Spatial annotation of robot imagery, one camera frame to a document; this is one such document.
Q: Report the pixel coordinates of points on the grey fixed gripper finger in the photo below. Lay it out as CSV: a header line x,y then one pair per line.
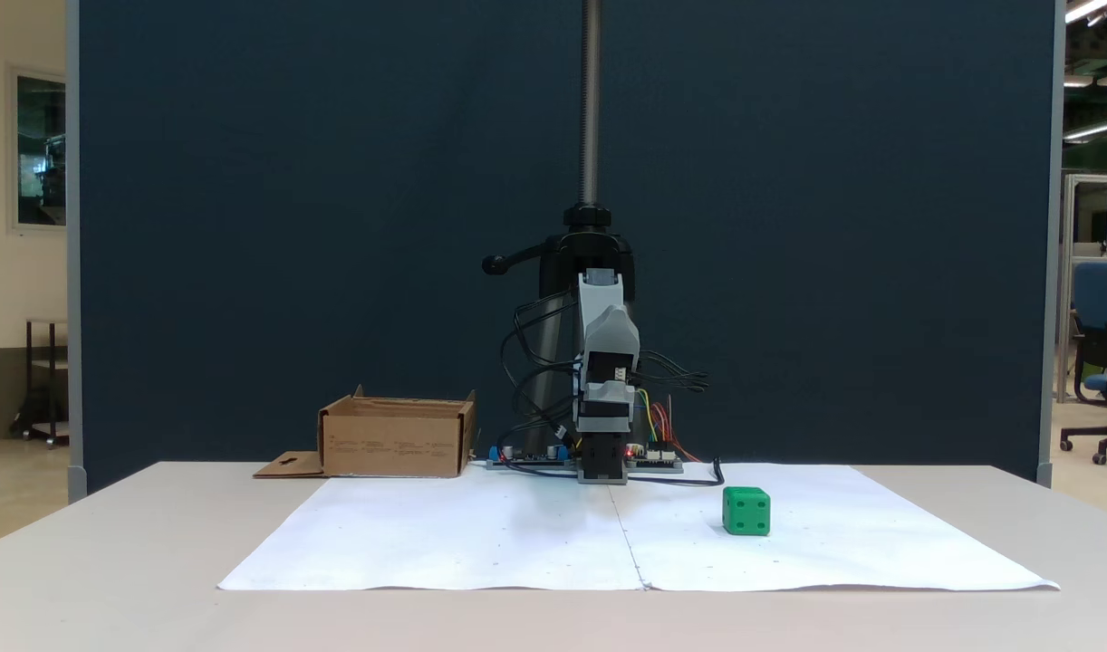
x,y
606,392

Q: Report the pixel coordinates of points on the green dice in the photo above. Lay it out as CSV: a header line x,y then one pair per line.
x,y
746,512

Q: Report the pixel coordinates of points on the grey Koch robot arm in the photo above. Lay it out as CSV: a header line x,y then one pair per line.
x,y
608,330

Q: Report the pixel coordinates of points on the circuit board with blue terminal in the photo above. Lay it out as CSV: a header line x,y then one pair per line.
x,y
526,457

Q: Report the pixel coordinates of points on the white paper sheet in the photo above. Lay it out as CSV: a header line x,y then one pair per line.
x,y
445,534
834,543

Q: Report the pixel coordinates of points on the brown cardboard box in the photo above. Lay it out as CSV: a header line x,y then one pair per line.
x,y
395,444

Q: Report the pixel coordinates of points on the black tripod with metal pole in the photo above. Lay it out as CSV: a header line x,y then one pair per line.
x,y
590,109

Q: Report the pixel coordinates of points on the dark blue partition panel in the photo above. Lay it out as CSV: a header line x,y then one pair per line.
x,y
291,226

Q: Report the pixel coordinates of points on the blue office chair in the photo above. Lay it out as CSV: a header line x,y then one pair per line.
x,y
1102,308

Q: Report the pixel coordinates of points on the ceiling strip light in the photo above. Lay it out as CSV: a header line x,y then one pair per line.
x,y
1088,9
1097,129

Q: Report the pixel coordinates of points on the dark wheeled cart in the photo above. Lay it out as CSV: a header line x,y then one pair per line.
x,y
46,398

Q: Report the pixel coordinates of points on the white metal frame cabinet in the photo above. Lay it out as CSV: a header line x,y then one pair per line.
x,y
1068,272

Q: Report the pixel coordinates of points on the framed wall window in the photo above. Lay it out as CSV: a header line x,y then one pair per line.
x,y
42,149

